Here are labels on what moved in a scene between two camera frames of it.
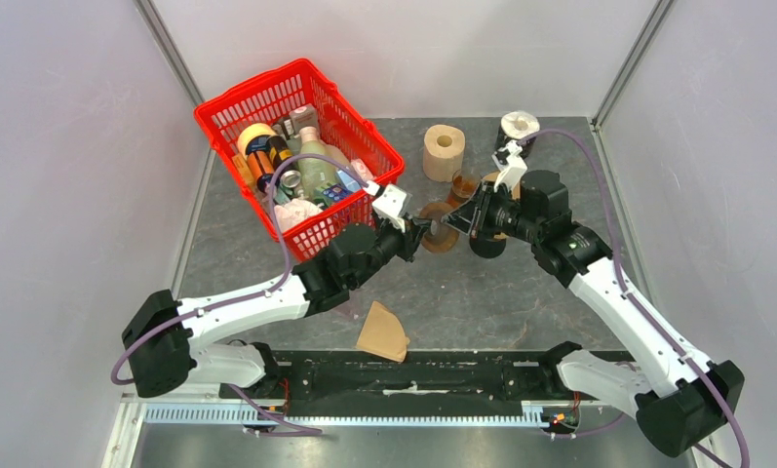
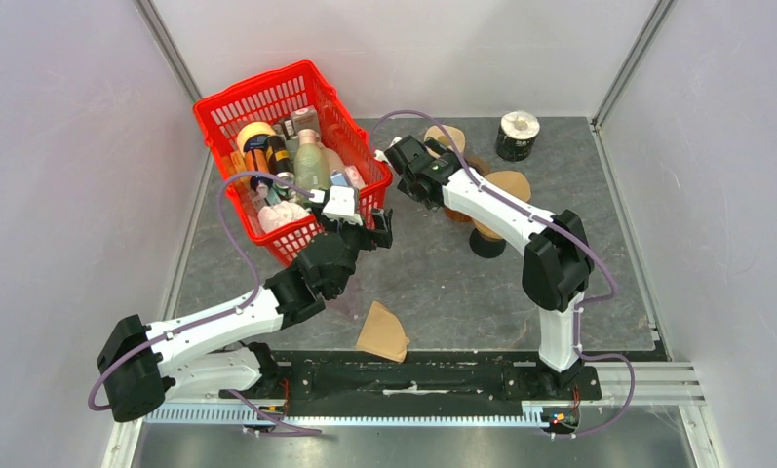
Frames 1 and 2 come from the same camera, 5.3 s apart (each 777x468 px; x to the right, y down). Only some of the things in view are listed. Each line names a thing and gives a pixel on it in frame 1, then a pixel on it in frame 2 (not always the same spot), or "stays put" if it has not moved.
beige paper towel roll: (443, 151) stays put
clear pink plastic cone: (352, 310) stays put
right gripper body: (499, 212) to (406, 188)
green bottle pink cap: (313, 173) stays put
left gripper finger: (423, 224) to (383, 220)
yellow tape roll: (256, 129) stays put
